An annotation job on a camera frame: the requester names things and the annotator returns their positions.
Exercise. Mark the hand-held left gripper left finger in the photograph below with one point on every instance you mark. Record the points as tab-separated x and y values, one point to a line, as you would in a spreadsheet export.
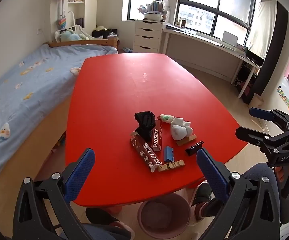
80	175

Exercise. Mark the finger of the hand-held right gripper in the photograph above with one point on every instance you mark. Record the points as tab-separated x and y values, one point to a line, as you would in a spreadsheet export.
260	113
252	135

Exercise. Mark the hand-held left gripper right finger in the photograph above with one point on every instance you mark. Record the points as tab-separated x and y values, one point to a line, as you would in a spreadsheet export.
212	172

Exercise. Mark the black binder clip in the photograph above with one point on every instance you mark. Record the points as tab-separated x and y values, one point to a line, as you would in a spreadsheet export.
193	149

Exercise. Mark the wooden wedge block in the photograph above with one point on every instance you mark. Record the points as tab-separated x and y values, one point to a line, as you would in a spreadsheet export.
185	140

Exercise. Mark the white tissue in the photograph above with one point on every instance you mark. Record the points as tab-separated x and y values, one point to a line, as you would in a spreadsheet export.
180	130

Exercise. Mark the pink trash bin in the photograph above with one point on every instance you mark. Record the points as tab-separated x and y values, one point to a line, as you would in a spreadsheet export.
182	225

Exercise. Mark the dark red carton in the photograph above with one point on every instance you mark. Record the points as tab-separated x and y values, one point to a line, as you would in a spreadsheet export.
156	137

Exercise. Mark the brown snack packet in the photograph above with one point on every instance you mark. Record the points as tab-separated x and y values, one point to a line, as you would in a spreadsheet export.
144	152

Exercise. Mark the black wrapper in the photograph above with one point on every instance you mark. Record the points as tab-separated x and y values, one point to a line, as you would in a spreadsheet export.
144	132

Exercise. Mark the beige cup bin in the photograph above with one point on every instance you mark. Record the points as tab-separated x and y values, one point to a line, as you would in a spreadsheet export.
256	102

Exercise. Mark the black pink slipper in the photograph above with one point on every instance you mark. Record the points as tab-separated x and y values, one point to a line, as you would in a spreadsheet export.
97	215
200	195

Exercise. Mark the colourful puzzle poster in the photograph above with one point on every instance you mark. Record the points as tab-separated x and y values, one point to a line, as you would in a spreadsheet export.
284	97

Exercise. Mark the person's right leg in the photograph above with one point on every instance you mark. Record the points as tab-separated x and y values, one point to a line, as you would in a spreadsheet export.
258	171

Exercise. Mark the person's leg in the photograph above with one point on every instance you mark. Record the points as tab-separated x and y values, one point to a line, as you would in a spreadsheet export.
104	232
258	171

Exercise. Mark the notched wooden piece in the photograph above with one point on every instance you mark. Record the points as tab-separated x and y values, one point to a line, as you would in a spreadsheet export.
172	165

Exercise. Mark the blue block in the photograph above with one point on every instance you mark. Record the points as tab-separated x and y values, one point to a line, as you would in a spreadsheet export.
169	153

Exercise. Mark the bed with blue sheet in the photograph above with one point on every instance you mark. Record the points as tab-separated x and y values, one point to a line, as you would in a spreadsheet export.
22	92
34	155

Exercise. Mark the black laptop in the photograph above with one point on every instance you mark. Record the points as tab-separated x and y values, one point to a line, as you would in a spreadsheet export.
254	56

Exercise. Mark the black standing panel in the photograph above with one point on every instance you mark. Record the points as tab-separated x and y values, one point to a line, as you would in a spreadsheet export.
277	55

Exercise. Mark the person's left leg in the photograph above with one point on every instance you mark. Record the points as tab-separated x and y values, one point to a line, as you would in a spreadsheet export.
104	232

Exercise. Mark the small green white plush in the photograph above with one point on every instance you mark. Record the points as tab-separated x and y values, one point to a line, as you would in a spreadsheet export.
165	118

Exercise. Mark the white hanging cloth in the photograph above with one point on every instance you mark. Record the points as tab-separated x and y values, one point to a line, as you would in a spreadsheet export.
262	30

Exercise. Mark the black rolled band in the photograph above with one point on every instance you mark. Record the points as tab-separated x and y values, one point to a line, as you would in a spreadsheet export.
144	118

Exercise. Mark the white desk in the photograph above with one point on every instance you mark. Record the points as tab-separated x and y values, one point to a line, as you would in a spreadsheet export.
204	38

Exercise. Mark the white drawer unit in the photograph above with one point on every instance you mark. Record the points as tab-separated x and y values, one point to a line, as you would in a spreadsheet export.
147	33

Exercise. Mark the blue plush toy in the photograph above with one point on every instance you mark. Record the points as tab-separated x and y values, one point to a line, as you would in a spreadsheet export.
69	36

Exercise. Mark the black storage box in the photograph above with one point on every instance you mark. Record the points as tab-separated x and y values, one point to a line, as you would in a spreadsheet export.
102	34

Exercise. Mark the cream hat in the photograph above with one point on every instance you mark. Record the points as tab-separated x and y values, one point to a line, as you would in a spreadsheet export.
100	28

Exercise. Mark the row of books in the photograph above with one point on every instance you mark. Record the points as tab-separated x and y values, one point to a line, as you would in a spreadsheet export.
157	5

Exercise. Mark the rainbow plush bag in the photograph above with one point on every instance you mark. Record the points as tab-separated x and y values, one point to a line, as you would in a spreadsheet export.
62	22

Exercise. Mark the small unicorn toy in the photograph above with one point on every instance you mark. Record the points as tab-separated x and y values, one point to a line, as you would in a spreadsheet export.
141	8

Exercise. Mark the small photo frame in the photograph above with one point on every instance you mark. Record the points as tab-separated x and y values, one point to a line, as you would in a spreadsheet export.
183	23

